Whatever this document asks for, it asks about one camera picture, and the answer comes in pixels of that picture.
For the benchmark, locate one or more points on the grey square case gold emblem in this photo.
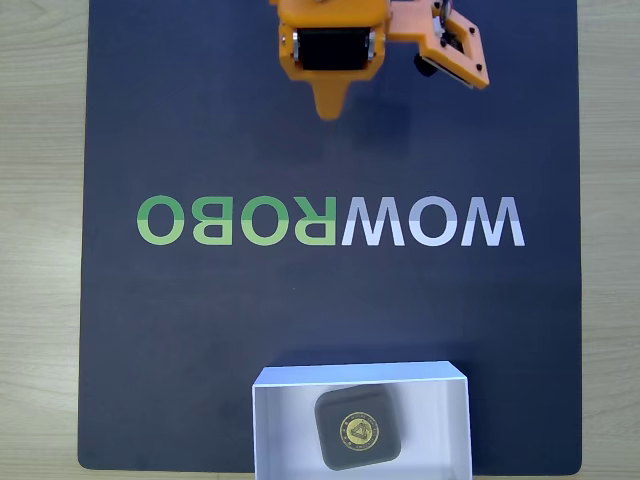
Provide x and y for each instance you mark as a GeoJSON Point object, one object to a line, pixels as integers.
{"type": "Point", "coordinates": [357, 430]}

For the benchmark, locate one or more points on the dark mat with WOWROBO print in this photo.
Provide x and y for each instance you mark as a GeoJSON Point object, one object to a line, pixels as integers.
{"type": "Point", "coordinates": [150, 325]}

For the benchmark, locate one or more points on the white cardboard box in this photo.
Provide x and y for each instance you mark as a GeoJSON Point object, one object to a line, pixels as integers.
{"type": "Point", "coordinates": [280, 430]}

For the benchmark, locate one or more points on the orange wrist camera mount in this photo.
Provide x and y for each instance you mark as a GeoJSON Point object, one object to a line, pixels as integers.
{"type": "Point", "coordinates": [415, 22]}

